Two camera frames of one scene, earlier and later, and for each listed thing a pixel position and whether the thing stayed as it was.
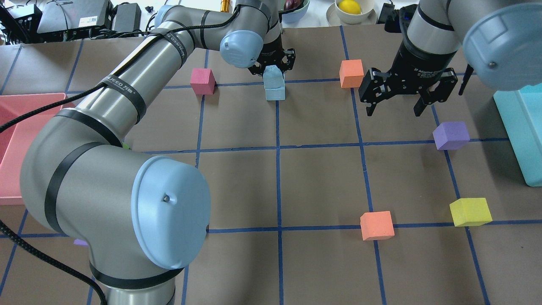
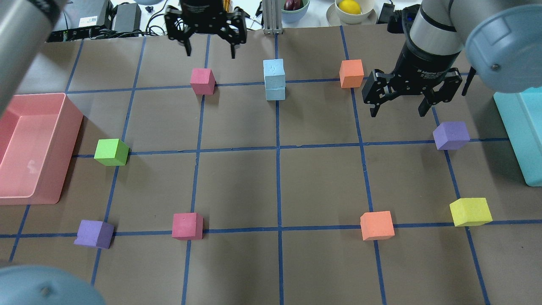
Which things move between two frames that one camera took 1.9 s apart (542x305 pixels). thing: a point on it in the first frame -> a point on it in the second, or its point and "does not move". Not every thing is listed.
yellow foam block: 469,212 does not move
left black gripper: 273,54 -> 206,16
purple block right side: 451,136 does not move
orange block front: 351,73 does not move
